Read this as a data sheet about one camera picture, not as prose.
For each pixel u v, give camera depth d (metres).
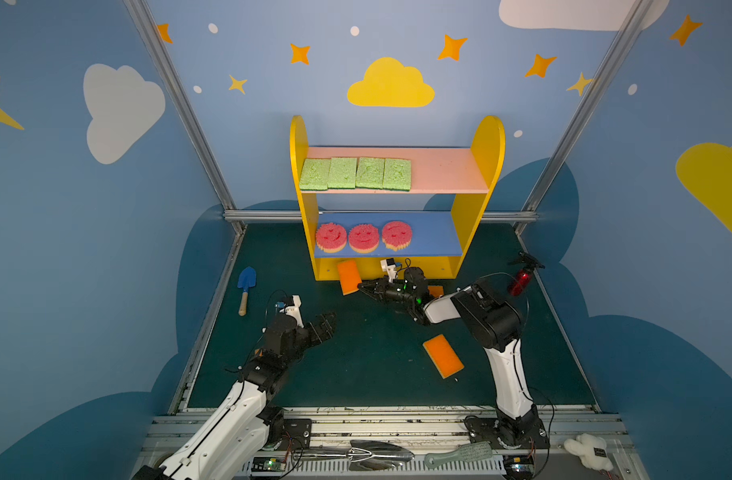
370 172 0.76
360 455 0.70
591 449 0.70
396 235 0.96
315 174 0.75
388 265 0.95
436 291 0.88
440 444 0.74
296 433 0.75
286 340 0.64
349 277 0.96
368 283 0.94
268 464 0.71
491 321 0.58
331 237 0.95
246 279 1.04
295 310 0.75
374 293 0.87
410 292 0.82
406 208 1.20
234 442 0.49
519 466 0.72
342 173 0.75
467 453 0.72
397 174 0.75
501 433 0.67
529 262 0.91
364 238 0.95
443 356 0.88
